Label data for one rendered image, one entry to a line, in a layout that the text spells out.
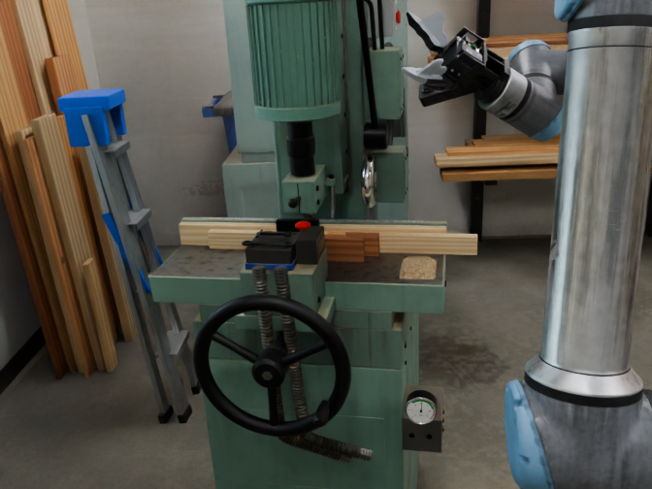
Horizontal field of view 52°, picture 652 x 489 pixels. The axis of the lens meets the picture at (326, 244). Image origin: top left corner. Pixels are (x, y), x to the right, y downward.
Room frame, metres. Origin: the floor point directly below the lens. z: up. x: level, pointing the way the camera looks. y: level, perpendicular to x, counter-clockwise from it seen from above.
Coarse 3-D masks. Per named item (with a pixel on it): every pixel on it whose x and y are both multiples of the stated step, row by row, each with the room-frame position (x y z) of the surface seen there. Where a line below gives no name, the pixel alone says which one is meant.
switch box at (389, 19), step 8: (376, 0) 1.59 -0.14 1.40; (384, 0) 1.59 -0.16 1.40; (392, 0) 1.59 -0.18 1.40; (368, 8) 1.60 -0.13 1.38; (376, 8) 1.59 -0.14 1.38; (384, 8) 1.59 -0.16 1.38; (392, 8) 1.59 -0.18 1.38; (368, 16) 1.60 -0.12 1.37; (376, 16) 1.59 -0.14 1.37; (384, 16) 1.59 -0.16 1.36; (392, 16) 1.59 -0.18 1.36; (368, 24) 1.60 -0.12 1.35; (376, 24) 1.59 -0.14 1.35; (384, 24) 1.59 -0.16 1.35; (392, 24) 1.59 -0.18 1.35; (368, 32) 1.60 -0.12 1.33; (376, 32) 1.59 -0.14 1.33; (384, 32) 1.59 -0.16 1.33; (392, 32) 1.59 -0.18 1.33
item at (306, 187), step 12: (324, 168) 1.41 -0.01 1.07; (288, 180) 1.31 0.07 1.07; (300, 180) 1.31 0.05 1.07; (312, 180) 1.30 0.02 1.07; (288, 192) 1.31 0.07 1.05; (300, 192) 1.30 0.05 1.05; (312, 192) 1.30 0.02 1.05; (324, 192) 1.39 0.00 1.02; (300, 204) 1.31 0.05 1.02; (312, 204) 1.30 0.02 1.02
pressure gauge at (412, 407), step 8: (416, 392) 1.10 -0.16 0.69; (424, 392) 1.10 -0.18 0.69; (408, 400) 1.09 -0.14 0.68; (416, 400) 1.08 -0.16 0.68; (424, 400) 1.08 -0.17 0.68; (432, 400) 1.08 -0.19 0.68; (408, 408) 1.08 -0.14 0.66; (416, 408) 1.08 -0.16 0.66; (424, 408) 1.08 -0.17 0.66; (432, 408) 1.07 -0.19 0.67; (408, 416) 1.08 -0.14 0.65; (416, 416) 1.08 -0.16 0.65; (424, 416) 1.08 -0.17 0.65; (432, 416) 1.07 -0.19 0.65; (424, 424) 1.10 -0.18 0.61
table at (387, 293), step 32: (192, 256) 1.35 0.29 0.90; (224, 256) 1.34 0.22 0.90; (384, 256) 1.29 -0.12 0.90; (160, 288) 1.25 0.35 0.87; (192, 288) 1.24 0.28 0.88; (224, 288) 1.22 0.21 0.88; (352, 288) 1.17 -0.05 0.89; (384, 288) 1.15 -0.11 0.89; (416, 288) 1.14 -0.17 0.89; (256, 320) 1.11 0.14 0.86
